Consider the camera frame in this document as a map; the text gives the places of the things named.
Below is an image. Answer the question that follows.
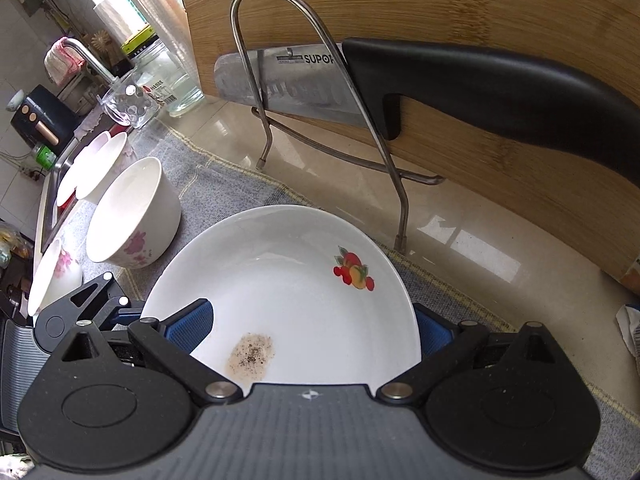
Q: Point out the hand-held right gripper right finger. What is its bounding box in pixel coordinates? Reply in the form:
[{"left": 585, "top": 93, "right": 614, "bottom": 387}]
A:
[{"left": 375, "top": 304, "right": 566, "bottom": 403}]

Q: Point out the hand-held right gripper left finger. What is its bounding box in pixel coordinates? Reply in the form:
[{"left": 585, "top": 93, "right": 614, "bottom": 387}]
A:
[{"left": 60, "top": 299, "right": 246, "bottom": 406}]

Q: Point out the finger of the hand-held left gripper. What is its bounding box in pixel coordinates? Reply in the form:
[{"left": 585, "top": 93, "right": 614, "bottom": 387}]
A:
[{"left": 69, "top": 272, "right": 147, "bottom": 334}]

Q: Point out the white bowl pink flower print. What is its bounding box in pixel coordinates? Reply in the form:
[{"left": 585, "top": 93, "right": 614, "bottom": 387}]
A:
[
  {"left": 86, "top": 156, "right": 182, "bottom": 266},
  {"left": 27, "top": 237, "right": 83, "bottom": 317},
  {"left": 75, "top": 131, "right": 136, "bottom": 206}
]

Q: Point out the white plate with brown stain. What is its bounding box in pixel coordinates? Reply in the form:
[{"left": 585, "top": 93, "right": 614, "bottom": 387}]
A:
[{"left": 140, "top": 205, "right": 421, "bottom": 391}]

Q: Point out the grey blue checked dish mat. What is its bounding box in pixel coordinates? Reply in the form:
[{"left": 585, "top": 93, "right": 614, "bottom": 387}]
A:
[{"left": 75, "top": 125, "right": 640, "bottom": 480}]

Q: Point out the white plate near sink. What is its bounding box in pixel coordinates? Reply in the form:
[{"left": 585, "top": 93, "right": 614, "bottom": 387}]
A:
[{"left": 56, "top": 132, "right": 111, "bottom": 208}]

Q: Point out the white printed bag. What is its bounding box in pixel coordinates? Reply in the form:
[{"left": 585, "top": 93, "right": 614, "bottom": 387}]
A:
[{"left": 615, "top": 305, "right": 640, "bottom": 361}]

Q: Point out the clear glass measuring cup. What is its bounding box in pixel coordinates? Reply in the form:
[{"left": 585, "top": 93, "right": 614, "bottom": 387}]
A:
[{"left": 102, "top": 72, "right": 161, "bottom": 128}]

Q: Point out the black air fryer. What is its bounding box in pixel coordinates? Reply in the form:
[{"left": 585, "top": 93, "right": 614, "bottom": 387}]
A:
[{"left": 10, "top": 85, "right": 76, "bottom": 146}]

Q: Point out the glass jar yellow-green lid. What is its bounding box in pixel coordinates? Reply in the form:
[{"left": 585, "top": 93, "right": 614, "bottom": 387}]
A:
[{"left": 122, "top": 25, "right": 206, "bottom": 117}]

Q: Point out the steel faucet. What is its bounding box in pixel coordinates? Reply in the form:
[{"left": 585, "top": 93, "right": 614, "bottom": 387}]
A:
[{"left": 62, "top": 37, "right": 123, "bottom": 86}]

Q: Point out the pink cloth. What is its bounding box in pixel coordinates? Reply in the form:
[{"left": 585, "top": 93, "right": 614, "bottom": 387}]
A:
[{"left": 44, "top": 37, "right": 86, "bottom": 86}]

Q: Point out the beige bristle brush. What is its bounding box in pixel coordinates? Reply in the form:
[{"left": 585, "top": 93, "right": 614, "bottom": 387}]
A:
[{"left": 82, "top": 30, "right": 117, "bottom": 61}]

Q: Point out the small clear plastic wrap roll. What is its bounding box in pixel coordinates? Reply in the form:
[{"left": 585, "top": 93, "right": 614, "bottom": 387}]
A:
[{"left": 94, "top": 0, "right": 131, "bottom": 46}]

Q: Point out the large clear plastic wrap roll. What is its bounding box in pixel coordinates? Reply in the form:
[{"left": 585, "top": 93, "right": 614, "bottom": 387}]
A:
[{"left": 107, "top": 0, "right": 201, "bottom": 101}]

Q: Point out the bamboo cutting board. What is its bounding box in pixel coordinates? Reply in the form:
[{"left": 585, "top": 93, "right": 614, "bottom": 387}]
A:
[{"left": 177, "top": 0, "right": 640, "bottom": 286}]

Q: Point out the metal wire rack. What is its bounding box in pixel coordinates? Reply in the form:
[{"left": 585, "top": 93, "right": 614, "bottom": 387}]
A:
[{"left": 230, "top": 0, "right": 446, "bottom": 253}]

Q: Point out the black-handled kitchen knife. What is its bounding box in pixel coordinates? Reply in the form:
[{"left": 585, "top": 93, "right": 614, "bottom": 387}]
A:
[{"left": 214, "top": 37, "right": 640, "bottom": 186}]

